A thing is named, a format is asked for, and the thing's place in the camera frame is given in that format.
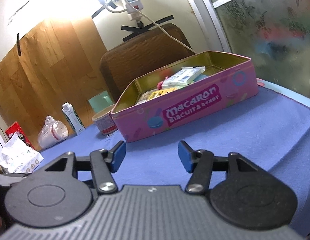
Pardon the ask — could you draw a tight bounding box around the yellow card packet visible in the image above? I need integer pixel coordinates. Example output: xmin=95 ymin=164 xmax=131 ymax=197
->
xmin=147 ymin=86 xmax=180 ymax=101

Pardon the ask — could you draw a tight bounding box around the green patterned packet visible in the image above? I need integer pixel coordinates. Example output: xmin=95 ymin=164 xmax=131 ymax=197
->
xmin=135 ymin=89 xmax=157 ymax=105

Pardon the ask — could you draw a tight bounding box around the blue pencil case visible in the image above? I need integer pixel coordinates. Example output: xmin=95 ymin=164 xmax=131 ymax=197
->
xmin=193 ymin=74 xmax=209 ymax=82

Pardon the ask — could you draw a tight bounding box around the pink knitted ball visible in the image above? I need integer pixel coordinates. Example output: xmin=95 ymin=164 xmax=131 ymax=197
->
xmin=157 ymin=80 xmax=171 ymax=90

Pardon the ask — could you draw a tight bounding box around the white wet wipe packet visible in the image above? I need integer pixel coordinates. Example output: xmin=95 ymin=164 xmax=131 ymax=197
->
xmin=162 ymin=66 xmax=205 ymax=89

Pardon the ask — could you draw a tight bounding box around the green white drink carton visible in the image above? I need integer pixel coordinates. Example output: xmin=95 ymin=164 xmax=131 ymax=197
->
xmin=62 ymin=102 xmax=86 ymax=135

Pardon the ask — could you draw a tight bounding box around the white tissue pack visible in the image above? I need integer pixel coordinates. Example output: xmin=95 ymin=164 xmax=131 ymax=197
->
xmin=0 ymin=134 xmax=44 ymax=173

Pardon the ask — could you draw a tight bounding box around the round paper food tub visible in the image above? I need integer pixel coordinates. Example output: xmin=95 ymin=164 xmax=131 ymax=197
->
xmin=92 ymin=104 xmax=118 ymax=135

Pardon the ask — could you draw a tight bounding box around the plastic bag of cups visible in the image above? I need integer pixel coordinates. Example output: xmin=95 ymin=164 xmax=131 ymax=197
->
xmin=37 ymin=115 xmax=69 ymax=149

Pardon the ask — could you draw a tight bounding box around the teal plastic mug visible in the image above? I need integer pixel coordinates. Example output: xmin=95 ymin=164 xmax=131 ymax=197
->
xmin=88 ymin=91 xmax=114 ymax=113

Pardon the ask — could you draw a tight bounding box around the red cardboard box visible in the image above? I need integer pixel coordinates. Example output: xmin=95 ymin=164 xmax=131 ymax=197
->
xmin=5 ymin=121 xmax=35 ymax=149

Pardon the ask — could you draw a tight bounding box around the pink macaron biscuit tin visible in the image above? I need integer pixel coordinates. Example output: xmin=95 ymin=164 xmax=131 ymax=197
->
xmin=111 ymin=51 xmax=258 ymax=142

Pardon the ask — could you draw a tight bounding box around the blue tablecloth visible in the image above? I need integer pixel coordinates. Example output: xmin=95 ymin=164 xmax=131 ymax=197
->
xmin=27 ymin=80 xmax=310 ymax=235

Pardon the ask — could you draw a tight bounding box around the wooden board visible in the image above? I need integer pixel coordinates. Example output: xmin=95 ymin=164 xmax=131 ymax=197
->
xmin=0 ymin=17 xmax=107 ymax=148

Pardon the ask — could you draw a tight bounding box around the frosted glass window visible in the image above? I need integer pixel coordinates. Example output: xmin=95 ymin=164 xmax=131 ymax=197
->
xmin=189 ymin=0 xmax=310 ymax=98

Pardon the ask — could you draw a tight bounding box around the white power strip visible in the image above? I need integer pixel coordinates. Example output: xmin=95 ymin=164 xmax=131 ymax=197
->
xmin=121 ymin=0 xmax=144 ymax=22

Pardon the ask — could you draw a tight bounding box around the white power cable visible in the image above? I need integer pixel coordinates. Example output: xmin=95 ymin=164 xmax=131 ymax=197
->
xmin=140 ymin=11 xmax=198 ymax=55

